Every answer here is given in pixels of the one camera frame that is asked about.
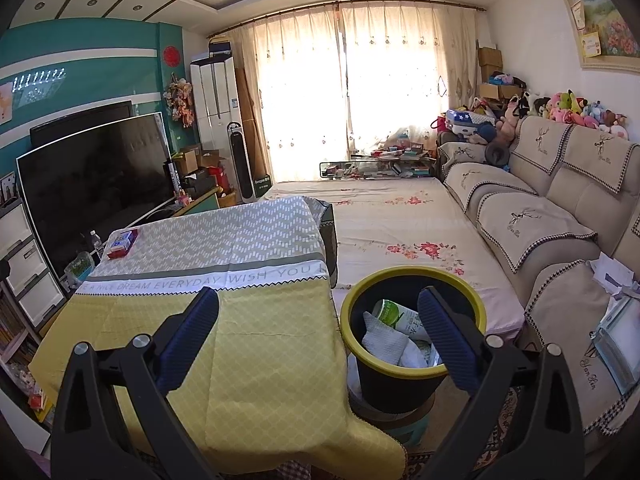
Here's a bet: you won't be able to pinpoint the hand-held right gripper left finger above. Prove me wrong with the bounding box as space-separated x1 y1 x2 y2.
50 286 221 480

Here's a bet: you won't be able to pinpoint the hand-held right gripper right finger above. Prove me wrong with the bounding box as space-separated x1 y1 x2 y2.
417 286 583 480

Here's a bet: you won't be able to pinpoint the large green-label plastic bottle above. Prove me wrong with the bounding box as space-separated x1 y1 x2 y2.
371 299 433 356

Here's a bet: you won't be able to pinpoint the light grey sock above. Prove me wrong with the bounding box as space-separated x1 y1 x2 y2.
361 311 411 367

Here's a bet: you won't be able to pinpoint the black yellow-rimmed bin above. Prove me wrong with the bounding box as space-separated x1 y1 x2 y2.
341 268 487 415

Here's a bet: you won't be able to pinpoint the yellow grey printed tablecloth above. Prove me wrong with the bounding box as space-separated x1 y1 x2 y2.
27 196 408 480

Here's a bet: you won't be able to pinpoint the patterned rug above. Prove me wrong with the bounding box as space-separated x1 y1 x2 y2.
395 385 523 480

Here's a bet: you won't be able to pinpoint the red blue card box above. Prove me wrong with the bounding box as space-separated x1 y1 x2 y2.
106 229 138 260

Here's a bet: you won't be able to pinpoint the floral bed sheet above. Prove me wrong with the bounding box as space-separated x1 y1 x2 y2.
262 177 526 336

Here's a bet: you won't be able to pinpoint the plastic bag with greens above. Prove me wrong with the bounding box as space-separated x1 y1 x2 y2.
64 251 96 286

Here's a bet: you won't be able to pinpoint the black white tall box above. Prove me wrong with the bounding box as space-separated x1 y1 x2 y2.
165 157 181 196

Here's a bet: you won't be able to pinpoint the stack of clear folders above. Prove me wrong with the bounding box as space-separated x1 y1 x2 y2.
592 292 640 396

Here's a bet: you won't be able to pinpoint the beige sofa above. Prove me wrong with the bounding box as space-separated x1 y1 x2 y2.
437 115 640 453

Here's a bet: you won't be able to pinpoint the loose white papers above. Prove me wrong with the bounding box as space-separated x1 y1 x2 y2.
590 252 636 298

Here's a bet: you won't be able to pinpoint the bookshelf with books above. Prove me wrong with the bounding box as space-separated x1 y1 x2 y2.
0 280 56 426

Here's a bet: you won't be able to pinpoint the white plastic drawer unit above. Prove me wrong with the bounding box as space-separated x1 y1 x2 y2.
0 197 68 333

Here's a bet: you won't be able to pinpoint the large curved television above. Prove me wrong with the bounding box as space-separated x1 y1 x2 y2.
16 111 176 278

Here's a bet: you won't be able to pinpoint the black white tower fan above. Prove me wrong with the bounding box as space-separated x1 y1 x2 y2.
227 121 256 203

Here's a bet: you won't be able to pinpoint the pile of books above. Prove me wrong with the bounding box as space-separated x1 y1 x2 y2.
370 140 441 178

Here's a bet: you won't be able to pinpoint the low glass shelf with clutter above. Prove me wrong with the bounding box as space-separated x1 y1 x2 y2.
320 157 436 179

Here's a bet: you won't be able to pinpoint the blue star-print case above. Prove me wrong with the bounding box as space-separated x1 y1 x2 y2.
446 109 482 131

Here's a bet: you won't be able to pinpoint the hanging flower decoration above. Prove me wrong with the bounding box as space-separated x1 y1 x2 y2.
163 74 195 128

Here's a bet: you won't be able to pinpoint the small black television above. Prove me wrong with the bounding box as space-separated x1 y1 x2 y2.
30 100 135 148

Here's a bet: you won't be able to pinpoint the white standing air conditioner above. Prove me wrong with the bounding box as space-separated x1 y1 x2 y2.
190 56 244 201

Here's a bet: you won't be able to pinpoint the open cardboard box with toys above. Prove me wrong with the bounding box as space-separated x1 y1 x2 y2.
480 82 521 101

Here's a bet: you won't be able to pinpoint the row of plush toys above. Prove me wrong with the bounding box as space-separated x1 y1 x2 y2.
470 87 631 141

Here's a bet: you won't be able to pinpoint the sheer embroidered curtain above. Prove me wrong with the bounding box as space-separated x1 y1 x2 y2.
230 5 346 181
340 2 481 156

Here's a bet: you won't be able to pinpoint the wooden curtain rod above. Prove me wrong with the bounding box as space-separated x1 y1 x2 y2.
207 0 488 41

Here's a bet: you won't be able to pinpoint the framed flower picture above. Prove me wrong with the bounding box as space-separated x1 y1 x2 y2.
557 0 640 71

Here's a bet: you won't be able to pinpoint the pink wall poster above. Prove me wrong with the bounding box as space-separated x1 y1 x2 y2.
0 81 15 123

